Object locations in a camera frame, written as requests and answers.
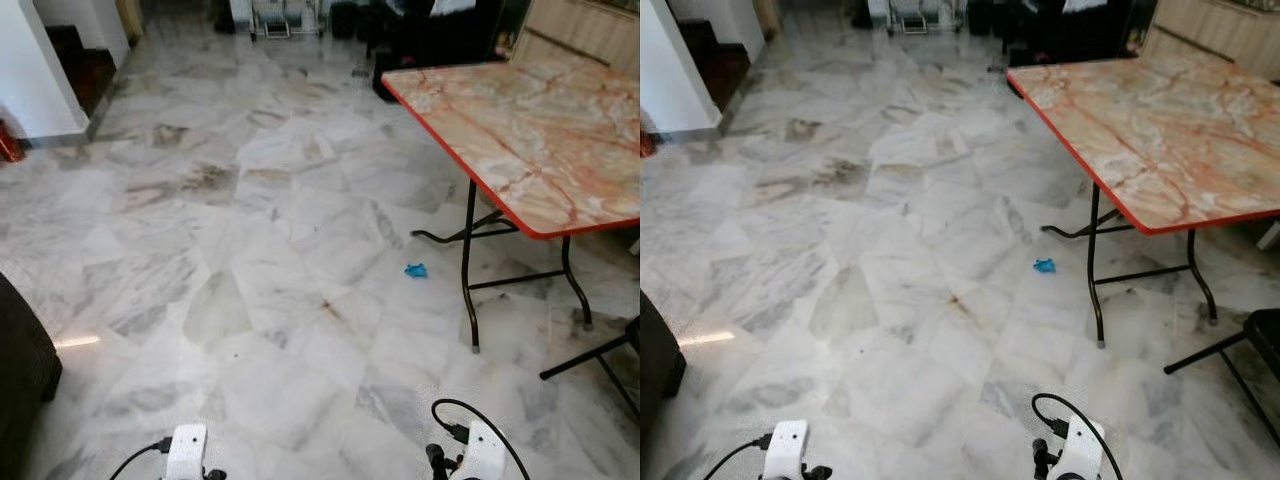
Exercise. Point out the black furniture unit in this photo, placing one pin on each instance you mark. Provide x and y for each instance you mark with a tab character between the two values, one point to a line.
450	40
1070	30

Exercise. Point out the dark brown fabric armchair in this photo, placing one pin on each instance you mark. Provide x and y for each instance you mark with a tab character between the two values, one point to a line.
658	370
20	380

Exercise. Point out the orange marble folding table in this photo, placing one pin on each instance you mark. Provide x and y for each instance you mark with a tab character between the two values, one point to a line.
1160	130
530	130

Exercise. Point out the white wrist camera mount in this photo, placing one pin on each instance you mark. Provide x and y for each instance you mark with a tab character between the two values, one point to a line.
485	452
1082	450
786	448
186	450

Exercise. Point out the small blue floor scrap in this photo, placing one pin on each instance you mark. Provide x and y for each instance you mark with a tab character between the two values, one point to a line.
1044	266
415	270

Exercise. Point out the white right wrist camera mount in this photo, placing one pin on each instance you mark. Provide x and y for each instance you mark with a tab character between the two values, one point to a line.
485	452
1082	450

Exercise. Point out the light wooden cabinet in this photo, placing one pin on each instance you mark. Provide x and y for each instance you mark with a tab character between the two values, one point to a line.
1220	28
590	30

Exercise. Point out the red cylinder object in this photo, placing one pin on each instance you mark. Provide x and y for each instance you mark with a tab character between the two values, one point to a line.
646	143
8	142

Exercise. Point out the black metal-legged chair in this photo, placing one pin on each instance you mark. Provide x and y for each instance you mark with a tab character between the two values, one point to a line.
1262	332
600	352

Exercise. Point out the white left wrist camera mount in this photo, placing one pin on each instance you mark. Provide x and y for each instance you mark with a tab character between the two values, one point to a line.
786	448
186	450

